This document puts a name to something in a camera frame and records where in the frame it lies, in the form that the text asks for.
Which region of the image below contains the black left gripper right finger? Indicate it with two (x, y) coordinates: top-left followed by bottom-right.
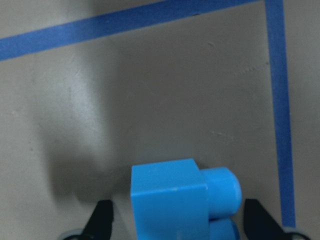
(243, 199), (292, 240)

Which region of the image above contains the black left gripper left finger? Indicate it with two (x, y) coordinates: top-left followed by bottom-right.
(79, 200), (114, 240)

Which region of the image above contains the blue toy block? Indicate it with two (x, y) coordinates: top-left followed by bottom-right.
(130, 158), (242, 240)

